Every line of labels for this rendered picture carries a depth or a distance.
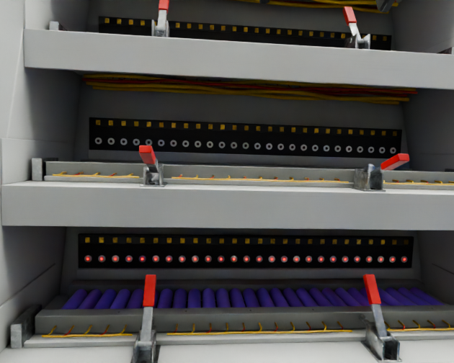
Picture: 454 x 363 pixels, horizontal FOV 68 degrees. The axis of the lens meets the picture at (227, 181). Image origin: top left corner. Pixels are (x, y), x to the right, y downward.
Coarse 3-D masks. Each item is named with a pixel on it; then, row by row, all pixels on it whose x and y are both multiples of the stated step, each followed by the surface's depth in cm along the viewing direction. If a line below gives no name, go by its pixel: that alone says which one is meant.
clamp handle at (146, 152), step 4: (140, 148) 33; (144, 148) 33; (148, 148) 33; (152, 148) 33; (140, 152) 33; (144, 152) 33; (148, 152) 33; (152, 152) 33; (144, 156) 34; (148, 156) 34; (152, 156) 34; (144, 160) 35; (148, 160) 35; (152, 160) 35; (156, 160) 39; (148, 164) 37; (152, 164) 37; (156, 164) 39; (148, 168) 38; (152, 168) 38; (156, 168) 38
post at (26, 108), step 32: (0, 0) 40; (64, 0) 52; (0, 32) 40; (0, 64) 39; (0, 96) 38; (32, 96) 43; (64, 96) 53; (0, 128) 37; (32, 128) 43; (64, 128) 53; (0, 192) 36; (0, 224) 36; (0, 256) 36; (32, 256) 44; (0, 288) 36
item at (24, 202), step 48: (0, 144) 36; (48, 144) 47; (48, 192) 37; (96, 192) 37; (144, 192) 37; (192, 192) 38; (240, 192) 38; (288, 192) 39; (336, 192) 39; (384, 192) 40; (432, 192) 42
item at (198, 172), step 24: (48, 168) 42; (72, 168) 42; (96, 168) 42; (120, 168) 42; (168, 168) 43; (192, 168) 43; (216, 168) 44; (240, 168) 44; (264, 168) 44; (288, 168) 44
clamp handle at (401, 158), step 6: (396, 156) 35; (402, 156) 35; (408, 156) 35; (384, 162) 38; (390, 162) 37; (396, 162) 36; (402, 162) 36; (372, 168) 42; (378, 168) 39; (384, 168) 38; (390, 168) 38; (372, 174) 41
